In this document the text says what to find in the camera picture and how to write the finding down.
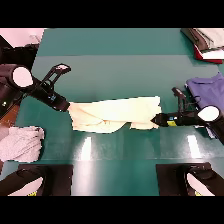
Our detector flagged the blue shirt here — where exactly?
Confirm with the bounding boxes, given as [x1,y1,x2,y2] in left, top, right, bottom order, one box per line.
[185,72,224,140]

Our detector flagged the light grey garment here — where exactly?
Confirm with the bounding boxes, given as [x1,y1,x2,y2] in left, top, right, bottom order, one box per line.
[0,125,46,164]

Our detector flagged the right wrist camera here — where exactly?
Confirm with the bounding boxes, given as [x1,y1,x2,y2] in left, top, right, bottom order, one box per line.
[171,86,198,113]

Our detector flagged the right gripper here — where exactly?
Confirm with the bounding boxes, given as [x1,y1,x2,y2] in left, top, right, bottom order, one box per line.
[150,111,202,128]

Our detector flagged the red garment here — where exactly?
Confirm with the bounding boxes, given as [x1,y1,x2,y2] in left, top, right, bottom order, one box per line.
[192,44,224,65]

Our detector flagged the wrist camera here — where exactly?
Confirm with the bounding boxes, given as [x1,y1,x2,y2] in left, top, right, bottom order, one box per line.
[41,63,72,85]
[171,86,198,113]

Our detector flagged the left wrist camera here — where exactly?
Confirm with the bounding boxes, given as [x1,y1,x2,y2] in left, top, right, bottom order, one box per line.
[41,63,72,85]

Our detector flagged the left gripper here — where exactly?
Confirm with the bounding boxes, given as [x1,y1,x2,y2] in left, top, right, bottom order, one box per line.
[37,83,71,113]

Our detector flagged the white garment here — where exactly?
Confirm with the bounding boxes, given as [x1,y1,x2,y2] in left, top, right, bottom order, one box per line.
[195,28,224,50]

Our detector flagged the cream shirt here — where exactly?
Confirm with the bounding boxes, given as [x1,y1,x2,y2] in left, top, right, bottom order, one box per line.
[68,96,163,134]

